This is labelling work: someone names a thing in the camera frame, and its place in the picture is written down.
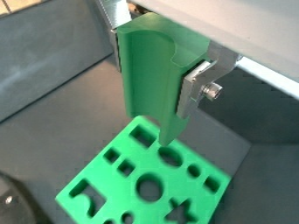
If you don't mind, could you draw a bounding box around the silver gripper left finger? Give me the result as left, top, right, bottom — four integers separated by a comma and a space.
96, 0, 132, 70

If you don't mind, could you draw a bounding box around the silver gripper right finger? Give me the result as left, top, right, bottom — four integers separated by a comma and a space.
176, 41, 241, 119

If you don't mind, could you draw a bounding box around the green arch block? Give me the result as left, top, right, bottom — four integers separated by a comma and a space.
116, 12, 209, 146

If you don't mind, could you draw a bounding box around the dark curved fixture block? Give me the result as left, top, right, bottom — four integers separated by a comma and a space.
0, 172, 38, 224

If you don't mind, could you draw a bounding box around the green shape-sorter board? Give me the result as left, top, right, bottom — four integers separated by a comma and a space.
56, 116, 229, 224

